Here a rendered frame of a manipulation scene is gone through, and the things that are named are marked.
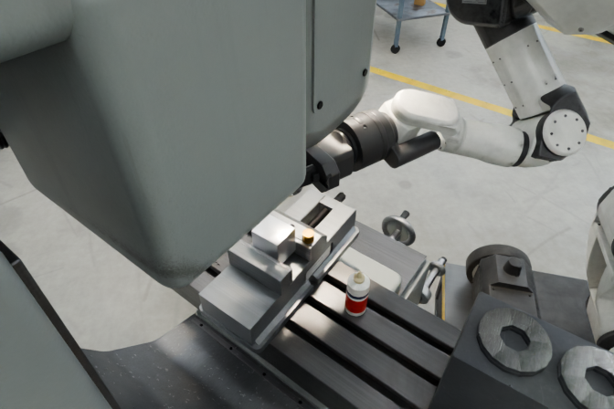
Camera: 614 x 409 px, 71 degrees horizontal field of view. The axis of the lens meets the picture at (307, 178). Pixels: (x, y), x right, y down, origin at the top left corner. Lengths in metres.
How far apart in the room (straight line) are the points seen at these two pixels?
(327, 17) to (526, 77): 0.49
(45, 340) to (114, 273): 2.01
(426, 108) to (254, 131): 0.43
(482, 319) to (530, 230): 1.89
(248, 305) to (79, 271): 1.62
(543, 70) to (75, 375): 0.78
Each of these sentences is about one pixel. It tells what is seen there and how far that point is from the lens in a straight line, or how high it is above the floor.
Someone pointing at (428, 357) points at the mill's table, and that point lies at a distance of 0.84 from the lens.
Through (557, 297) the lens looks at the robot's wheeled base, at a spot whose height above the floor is 0.57.
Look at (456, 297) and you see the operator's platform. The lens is 1.60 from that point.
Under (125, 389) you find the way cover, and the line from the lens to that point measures 0.76.
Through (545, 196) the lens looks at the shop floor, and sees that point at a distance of 2.77.
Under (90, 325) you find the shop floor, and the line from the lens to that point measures 2.13.
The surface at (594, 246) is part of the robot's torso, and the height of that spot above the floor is 0.89.
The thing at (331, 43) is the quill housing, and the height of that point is 1.48.
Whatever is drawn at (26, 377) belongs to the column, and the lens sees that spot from 0.26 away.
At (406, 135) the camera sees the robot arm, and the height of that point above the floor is 1.24.
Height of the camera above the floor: 1.65
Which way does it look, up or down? 41 degrees down
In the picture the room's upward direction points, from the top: straight up
